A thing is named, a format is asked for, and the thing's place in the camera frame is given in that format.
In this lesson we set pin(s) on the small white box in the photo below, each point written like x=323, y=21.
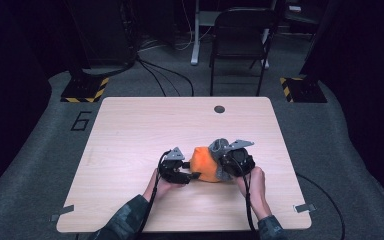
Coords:
x=294, y=8

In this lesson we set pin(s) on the round table grommet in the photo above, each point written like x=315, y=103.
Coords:
x=219, y=109

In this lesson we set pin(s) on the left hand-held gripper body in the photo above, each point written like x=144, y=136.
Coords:
x=171, y=166

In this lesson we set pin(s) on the hazard-striped stand base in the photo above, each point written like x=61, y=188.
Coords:
x=305, y=90
x=83, y=90

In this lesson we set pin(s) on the white desk frame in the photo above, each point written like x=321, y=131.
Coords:
x=195, y=33

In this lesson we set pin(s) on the person's right hand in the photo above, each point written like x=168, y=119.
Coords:
x=255, y=186

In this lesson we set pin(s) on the black cabinet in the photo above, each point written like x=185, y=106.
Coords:
x=106, y=33

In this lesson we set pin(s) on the grey tape strip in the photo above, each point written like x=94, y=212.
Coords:
x=305, y=208
x=63, y=211

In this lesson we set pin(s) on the black folding chair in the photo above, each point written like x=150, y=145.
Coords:
x=240, y=36

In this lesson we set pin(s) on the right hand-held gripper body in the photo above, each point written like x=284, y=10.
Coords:
x=238, y=161

